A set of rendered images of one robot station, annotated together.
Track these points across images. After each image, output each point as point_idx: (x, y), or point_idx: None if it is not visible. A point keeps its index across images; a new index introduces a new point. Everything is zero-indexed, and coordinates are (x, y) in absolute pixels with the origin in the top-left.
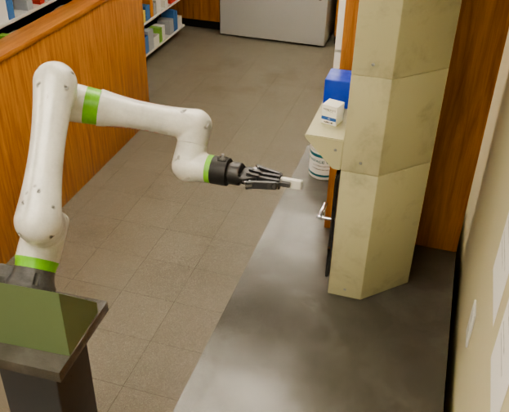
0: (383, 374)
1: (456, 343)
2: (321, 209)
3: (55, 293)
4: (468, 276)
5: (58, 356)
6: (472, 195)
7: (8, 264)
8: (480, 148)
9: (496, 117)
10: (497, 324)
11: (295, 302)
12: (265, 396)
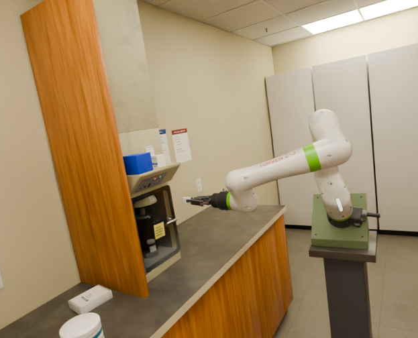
0: (181, 235)
1: None
2: (172, 219)
3: (315, 194)
4: None
5: None
6: (39, 278)
7: (355, 207)
8: (5, 265)
9: (52, 192)
10: (173, 157)
11: (201, 253)
12: (230, 228)
